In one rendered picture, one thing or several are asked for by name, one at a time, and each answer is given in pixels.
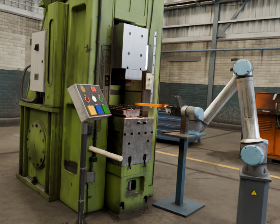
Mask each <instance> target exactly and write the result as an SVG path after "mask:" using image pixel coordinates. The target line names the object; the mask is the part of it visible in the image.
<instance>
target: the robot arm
mask: <svg viewBox="0 0 280 224"><path fill-rule="evenodd" d="M233 70H234V73H233V77H232V79H231V80H230V81H229V82H228V84H227V85H226V86H225V87H224V89H223V90H222V91H221V92H220V94H219V95H218V96H217V97H216V99H215V100H214V101H213V102H212V103H211V104H210V106H209V107H208V108H207V109H206V111H205V112H204V111H203V109H202V108H199V107H192V106H183V104H182V101H181V97H180V96H176V97H175V100H176V104H177V106H167V105H165V106H164V107H165V109H166V112H167V113H168V111H169V112H170V115H171V116H177V117H188V118H189V121H188V134H189V135H194V136H199V134H200V132H203V131H204V130H205V129H206V127H207V126H208V125H209V123H210V122H211V120H212V119H213V118H214V117H215V116H216V114H217V113H218V112H219V111H220V110H221V108H222V107H223V106H224V105H225V104H226V103H227V101H228V100H229V99H230V98H231V97H232V95H233V94H234V93H235V92H236V91H237V90H238V98H239V106H240V116H241V124H242V132H243V139H242V140H241V149H242V150H241V153H240V156H241V159H242V161H243V162H244V163H245V164H244V166H243V168H242V173H243V174H245V175H248V176H253V177H268V170H267V166H266V163H267V154H268V140H264V139H261V138H260V133H259V125H258V118H257V110H256V99H255V92H254V84H253V70H254V67H253V65H252V63H251V62H249V61H248V60H239V61H237V62H236V63H235V64H234V67H233Z"/></svg>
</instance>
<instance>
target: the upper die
mask: <svg viewBox="0 0 280 224"><path fill-rule="evenodd" d="M141 77H142V71H141V70H133V69H112V71H111V79H119V80H141Z"/></svg>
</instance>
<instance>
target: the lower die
mask: <svg viewBox="0 0 280 224"><path fill-rule="evenodd" d="M110 112H113V113H115V106H113V109H112V105H111V107H110ZM116 113H117V114H118V113H119V114H122V115H126V117H130V116H131V117H137V116H139V115H140V110H139V109H135V110H133V109H132V108H128V107H127V108H125V107H122V109H121V107H119V109H118V106H116Z"/></svg>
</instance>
